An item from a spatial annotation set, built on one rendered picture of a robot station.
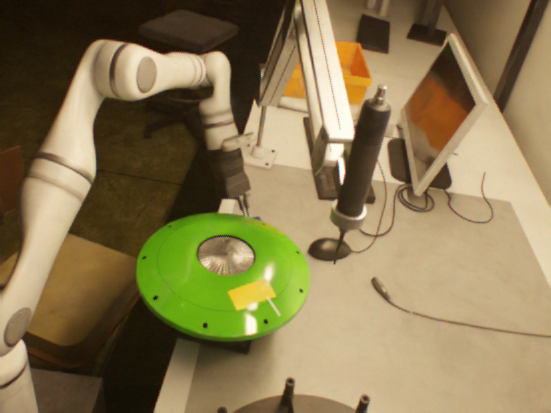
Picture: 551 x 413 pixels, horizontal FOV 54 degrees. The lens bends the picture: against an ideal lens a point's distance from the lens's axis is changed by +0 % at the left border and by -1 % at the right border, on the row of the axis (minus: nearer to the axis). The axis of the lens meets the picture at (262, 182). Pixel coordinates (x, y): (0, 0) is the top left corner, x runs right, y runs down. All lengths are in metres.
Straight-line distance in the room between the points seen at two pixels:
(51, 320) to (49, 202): 0.73
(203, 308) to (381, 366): 0.38
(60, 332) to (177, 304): 0.62
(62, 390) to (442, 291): 0.81
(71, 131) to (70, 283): 0.80
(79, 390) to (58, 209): 0.40
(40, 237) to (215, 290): 0.29
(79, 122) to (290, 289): 0.44
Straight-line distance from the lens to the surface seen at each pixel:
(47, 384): 1.12
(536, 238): 1.60
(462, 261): 1.41
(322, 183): 1.49
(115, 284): 1.58
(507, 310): 1.34
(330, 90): 0.89
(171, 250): 0.99
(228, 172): 1.21
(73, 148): 0.85
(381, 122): 0.69
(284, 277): 0.97
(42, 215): 0.82
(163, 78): 0.96
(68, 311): 1.53
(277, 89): 1.35
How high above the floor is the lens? 1.75
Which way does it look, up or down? 34 degrees down
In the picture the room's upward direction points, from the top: 9 degrees clockwise
